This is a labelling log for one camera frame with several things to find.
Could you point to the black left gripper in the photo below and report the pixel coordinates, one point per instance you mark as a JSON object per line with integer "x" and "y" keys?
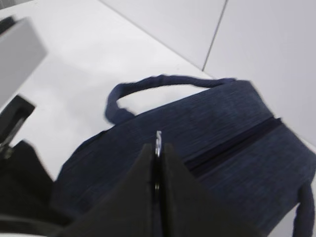
{"x": 25, "y": 186}

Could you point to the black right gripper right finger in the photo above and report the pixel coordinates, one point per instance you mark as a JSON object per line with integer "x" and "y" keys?
{"x": 188, "y": 210}

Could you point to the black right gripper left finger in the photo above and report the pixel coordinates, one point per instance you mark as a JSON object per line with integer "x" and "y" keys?
{"x": 127, "y": 211}

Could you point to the dark navy lunch bag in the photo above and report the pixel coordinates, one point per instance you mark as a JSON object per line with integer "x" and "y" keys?
{"x": 225, "y": 135}

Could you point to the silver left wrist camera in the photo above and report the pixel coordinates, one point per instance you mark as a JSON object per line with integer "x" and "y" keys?
{"x": 21, "y": 49}

